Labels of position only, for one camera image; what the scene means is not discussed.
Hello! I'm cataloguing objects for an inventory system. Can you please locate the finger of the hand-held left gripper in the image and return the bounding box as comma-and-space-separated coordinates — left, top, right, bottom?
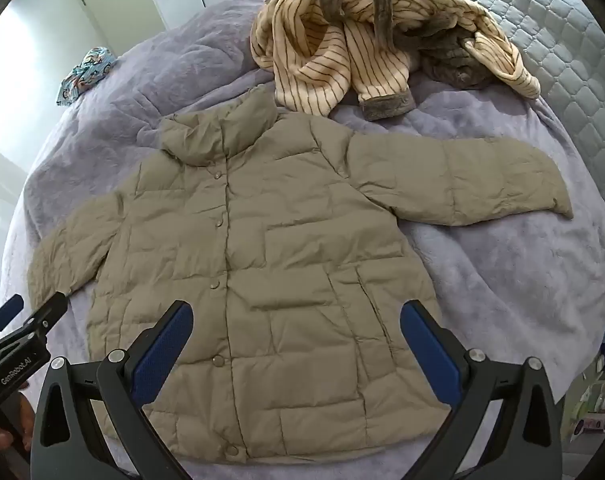
0, 291, 69, 350
0, 294, 26, 341

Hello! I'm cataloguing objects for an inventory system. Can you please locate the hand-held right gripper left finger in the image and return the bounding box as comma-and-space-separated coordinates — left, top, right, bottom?
32, 300, 193, 480

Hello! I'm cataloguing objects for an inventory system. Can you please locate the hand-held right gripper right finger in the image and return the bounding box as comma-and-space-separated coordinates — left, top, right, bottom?
399, 300, 565, 480

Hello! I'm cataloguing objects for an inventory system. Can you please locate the khaki puffer jacket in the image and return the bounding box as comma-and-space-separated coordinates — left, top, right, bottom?
26, 85, 575, 461

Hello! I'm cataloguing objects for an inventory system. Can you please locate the person's left hand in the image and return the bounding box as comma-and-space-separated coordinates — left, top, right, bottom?
0, 395, 36, 465

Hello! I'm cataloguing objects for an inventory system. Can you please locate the purple plush blanket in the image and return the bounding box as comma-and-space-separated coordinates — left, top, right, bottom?
0, 0, 605, 480

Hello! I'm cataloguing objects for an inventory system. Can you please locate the colourful play mat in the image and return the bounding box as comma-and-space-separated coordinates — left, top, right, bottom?
562, 320, 605, 446

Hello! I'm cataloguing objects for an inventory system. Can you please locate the blue patterned cloth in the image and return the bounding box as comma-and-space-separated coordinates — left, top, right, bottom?
56, 46, 117, 107

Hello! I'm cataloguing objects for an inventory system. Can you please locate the striped beige fleece robe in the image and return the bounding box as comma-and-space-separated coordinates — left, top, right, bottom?
250, 0, 542, 121

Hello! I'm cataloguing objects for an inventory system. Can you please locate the white door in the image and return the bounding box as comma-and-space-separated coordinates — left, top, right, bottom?
65, 0, 150, 56

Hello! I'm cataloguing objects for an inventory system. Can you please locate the grey quilted headboard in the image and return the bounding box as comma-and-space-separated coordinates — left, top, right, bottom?
407, 0, 605, 201

